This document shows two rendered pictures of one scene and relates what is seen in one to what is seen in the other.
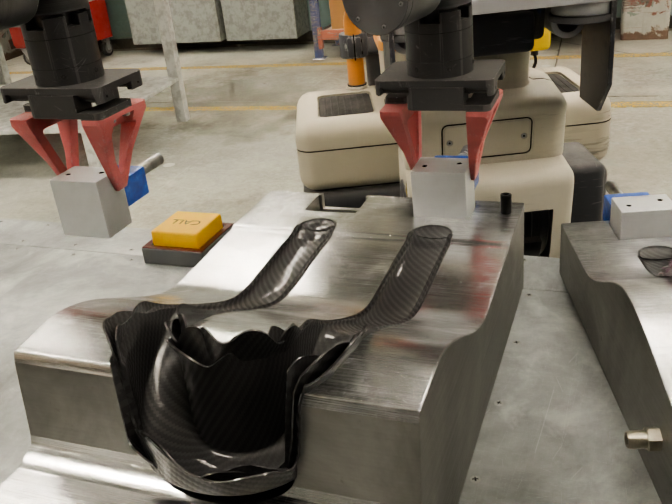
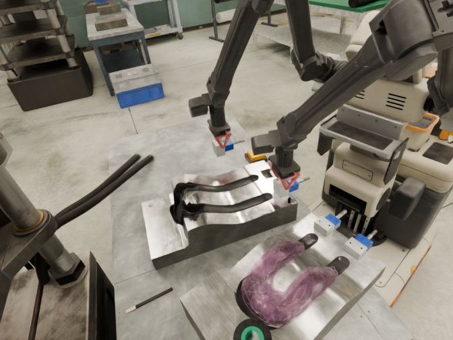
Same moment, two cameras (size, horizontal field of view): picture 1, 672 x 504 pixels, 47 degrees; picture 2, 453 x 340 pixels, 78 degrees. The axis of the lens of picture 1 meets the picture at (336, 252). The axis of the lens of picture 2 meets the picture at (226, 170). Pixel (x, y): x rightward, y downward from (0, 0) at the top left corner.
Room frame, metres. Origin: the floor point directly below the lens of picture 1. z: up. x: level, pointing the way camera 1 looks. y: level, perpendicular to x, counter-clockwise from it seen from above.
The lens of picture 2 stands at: (0.08, -0.54, 1.58)
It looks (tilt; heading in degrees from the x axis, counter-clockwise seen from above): 39 degrees down; 51
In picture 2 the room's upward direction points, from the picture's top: 6 degrees counter-clockwise
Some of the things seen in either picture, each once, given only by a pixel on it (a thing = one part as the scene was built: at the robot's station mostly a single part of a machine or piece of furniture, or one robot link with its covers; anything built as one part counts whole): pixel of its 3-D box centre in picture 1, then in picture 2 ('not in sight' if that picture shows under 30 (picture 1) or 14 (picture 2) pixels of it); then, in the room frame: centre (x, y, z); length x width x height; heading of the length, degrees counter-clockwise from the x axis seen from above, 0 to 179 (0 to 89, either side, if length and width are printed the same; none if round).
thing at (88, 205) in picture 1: (122, 182); (229, 144); (0.70, 0.19, 0.94); 0.13 x 0.05 x 0.05; 157
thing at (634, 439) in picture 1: (642, 439); not in sight; (0.38, -0.18, 0.84); 0.02 x 0.01 x 0.02; 84
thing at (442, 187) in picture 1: (454, 172); (292, 183); (0.70, -0.12, 0.91); 0.13 x 0.05 x 0.05; 157
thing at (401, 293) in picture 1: (307, 286); (219, 194); (0.48, 0.02, 0.92); 0.35 x 0.16 x 0.09; 157
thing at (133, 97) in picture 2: not in sight; (138, 90); (1.58, 3.04, 0.11); 0.61 x 0.41 x 0.22; 160
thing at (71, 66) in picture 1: (65, 56); (218, 119); (0.66, 0.21, 1.06); 0.10 x 0.07 x 0.07; 67
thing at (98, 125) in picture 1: (97, 138); (220, 136); (0.66, 0.20, 0.99); 0.07 x 0.07 x 0.09; 67
